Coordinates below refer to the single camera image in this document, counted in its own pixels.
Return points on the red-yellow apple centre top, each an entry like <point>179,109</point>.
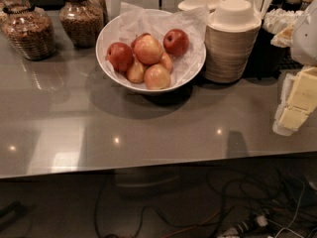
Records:
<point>147,49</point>

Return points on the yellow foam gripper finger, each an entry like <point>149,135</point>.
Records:
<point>298,99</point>

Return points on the stack of paper bowls front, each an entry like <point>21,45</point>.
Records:
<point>231,33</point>

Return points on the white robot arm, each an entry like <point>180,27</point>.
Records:
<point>304,37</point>

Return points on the red apple left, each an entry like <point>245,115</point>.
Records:
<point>120,55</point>

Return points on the dark bottle with tan cap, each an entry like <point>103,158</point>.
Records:
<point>291,5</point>

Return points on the glass jar with cereal left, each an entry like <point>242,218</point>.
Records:
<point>28,29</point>

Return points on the yellow-red apple front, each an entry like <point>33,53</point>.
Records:
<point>157,77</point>

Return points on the yellow apple lower left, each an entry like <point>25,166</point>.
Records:
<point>136,72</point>

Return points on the black condiment organizer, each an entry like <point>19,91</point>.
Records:
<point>266,57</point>

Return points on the white ceramic bowl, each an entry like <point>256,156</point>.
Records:
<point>109,33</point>

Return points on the glass jar with grains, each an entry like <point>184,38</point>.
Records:
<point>82,21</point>

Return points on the power strip on floor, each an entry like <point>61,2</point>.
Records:
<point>246,226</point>

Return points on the yellow-red apple hidden middle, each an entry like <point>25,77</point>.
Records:
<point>167,62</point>

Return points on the dark red apple right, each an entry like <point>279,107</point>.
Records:
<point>176,42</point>

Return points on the white paper bowl liner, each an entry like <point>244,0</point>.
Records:
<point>155,20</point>

